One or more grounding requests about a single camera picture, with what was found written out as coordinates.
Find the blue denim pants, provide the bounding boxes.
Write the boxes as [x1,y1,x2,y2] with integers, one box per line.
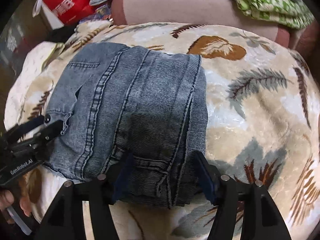
[45,42,208,208]

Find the person's left hand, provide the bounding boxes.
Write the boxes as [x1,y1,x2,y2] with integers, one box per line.
[0,189,33,224]

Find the cream leaf-pattern fleece blanket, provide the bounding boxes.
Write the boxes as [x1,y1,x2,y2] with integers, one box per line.
[4,22,319,239]

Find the wooden glass-door cabinet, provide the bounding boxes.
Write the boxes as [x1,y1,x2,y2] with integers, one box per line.
[0,0,66,86]

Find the red printed bag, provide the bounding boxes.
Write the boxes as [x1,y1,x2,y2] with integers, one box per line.
[32,0,101,26]

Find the pink bed sheet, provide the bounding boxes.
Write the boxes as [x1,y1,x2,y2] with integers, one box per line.
[111,0,290,47]

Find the green patterned cloth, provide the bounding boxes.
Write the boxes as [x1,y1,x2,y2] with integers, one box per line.
[236,0,315,30]

